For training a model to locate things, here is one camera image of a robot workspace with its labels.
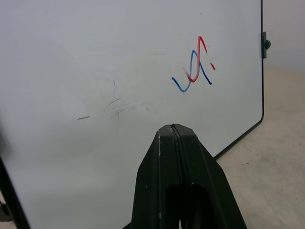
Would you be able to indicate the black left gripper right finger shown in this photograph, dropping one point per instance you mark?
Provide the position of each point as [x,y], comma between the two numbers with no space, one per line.
[202,176]

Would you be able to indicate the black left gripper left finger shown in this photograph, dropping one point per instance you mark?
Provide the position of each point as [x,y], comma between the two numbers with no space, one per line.
[155,181]

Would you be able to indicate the white whiteboard with black frame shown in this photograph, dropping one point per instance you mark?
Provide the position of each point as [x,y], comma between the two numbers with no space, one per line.
[107,71]

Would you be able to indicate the black whiteboard side knob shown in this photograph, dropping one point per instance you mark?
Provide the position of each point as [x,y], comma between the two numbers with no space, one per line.
[266,44]

